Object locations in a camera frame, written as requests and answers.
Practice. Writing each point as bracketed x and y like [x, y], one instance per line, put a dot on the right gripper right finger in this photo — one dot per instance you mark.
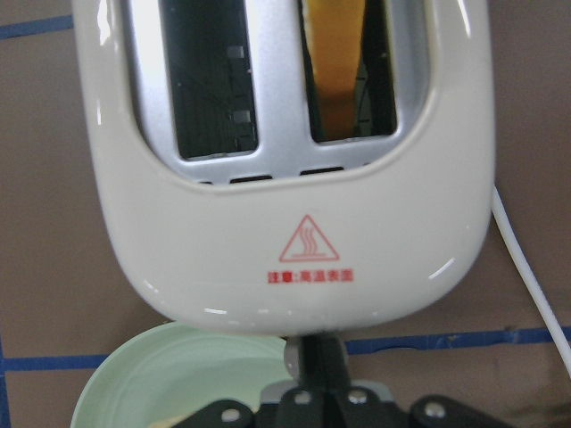
[358, 405]

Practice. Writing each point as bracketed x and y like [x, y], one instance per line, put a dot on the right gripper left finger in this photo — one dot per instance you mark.
[288, 403]

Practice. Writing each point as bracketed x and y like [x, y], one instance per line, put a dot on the white two-slot toaster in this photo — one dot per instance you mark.
[293, 237]

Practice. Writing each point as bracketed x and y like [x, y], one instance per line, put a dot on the bread slice in toaster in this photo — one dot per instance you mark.
[334, 31]

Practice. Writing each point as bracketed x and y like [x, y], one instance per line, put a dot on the light green plate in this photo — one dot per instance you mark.
[174, 370]

